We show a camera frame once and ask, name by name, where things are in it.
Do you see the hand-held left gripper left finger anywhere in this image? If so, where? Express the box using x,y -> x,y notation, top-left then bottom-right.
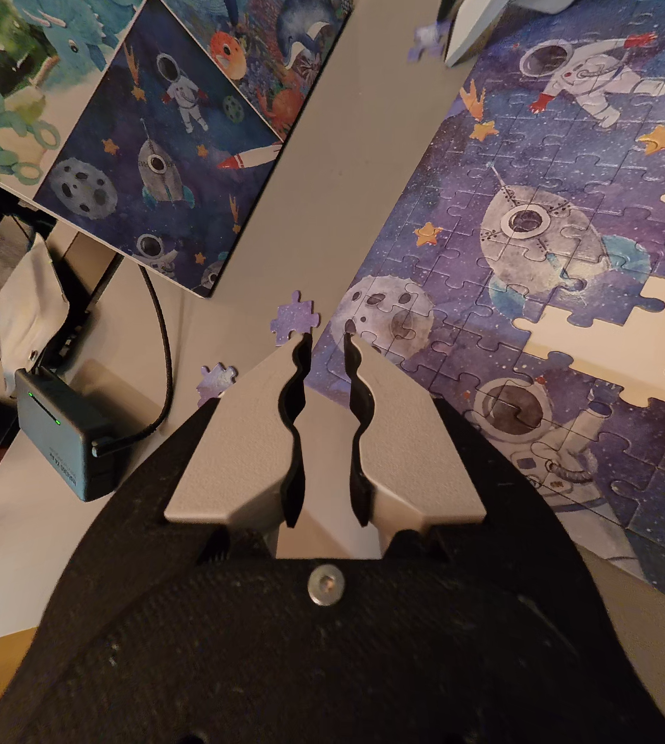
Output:
164,334 -> 314,558

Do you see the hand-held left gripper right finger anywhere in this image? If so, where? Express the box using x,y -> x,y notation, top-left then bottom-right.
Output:
343,333 -> 488,554

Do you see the purple jigsaw puzzle piece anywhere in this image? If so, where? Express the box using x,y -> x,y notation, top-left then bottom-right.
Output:
407,19 -> 450,64
270,291 -> 321,348
196,363 -> 239,408

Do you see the space jigsaw puzzle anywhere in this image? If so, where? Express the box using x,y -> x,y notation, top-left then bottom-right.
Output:
307,0 -> 665,617

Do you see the black battery charger case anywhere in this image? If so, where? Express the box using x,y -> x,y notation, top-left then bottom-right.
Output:
14,366 -> 118,503

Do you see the puzzle box lid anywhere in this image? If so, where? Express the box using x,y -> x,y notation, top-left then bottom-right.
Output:
0,0 -> 352,299

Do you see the black braided cable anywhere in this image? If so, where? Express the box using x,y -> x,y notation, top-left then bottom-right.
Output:
93,264 -> 173,460

